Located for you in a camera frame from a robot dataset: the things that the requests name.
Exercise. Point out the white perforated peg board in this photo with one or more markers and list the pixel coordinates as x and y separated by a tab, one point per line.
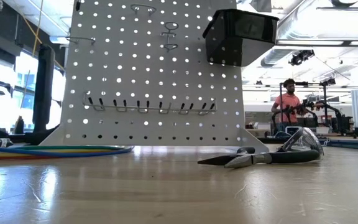
135	77

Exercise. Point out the clear black-framed safety glasses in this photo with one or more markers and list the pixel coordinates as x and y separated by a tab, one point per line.
306	140

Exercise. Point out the black plastic bin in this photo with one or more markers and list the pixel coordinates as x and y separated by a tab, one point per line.
238	40

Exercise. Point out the person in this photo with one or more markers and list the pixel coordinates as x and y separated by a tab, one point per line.
287	105

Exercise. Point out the white ceiling light tube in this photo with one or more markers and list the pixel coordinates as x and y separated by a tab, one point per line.
59	39

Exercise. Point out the background black robot arms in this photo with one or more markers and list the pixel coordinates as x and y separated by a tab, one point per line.
337	116

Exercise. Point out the dark bottle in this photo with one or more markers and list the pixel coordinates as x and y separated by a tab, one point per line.
19	126

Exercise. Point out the black ceiling camera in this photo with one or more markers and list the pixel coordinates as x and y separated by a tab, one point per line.
300	57

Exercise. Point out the black upright post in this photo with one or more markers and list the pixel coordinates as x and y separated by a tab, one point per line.
43	93

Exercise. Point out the black camera stand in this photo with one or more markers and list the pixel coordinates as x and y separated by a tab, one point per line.
325	102

